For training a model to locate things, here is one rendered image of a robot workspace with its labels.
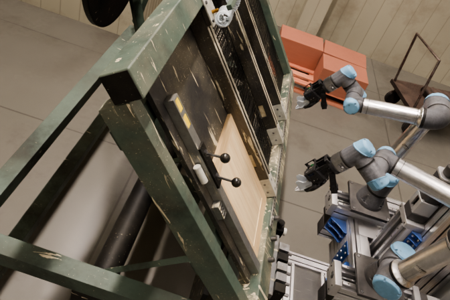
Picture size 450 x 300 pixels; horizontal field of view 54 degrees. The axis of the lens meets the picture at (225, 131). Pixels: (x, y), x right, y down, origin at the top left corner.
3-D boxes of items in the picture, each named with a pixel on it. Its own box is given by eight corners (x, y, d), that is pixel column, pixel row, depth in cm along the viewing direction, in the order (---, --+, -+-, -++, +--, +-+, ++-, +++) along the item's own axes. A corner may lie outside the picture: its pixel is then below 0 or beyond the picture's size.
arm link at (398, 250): (406, 267, 195) (424, 250, 187) (398, 287, 185) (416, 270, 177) (382, 250, 199) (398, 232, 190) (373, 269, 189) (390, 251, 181)
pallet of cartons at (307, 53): (351, 80, 569) (367, 53, 544) (355, 114, 508) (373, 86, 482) (266, 50, 563) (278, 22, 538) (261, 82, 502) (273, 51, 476)
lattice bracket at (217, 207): (217, 220, 177) (224, 219, 175) (211, 208, 173) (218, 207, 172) (219, 213, 180) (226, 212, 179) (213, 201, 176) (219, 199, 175)
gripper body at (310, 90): (301, 88, 231) (320, 76, 225) (311, 97, 235) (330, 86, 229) (302, 97, 226) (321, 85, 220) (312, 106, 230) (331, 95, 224)
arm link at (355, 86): (352, 110, 220) (339, 93, 217) (355, 99, 228) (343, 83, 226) (366, 102, 215) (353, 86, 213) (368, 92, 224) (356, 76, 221)
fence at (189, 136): (250, 274, 200) (259, 273, 199) (163, 102, 152) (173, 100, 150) (252, 264, 204) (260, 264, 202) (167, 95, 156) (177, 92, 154)
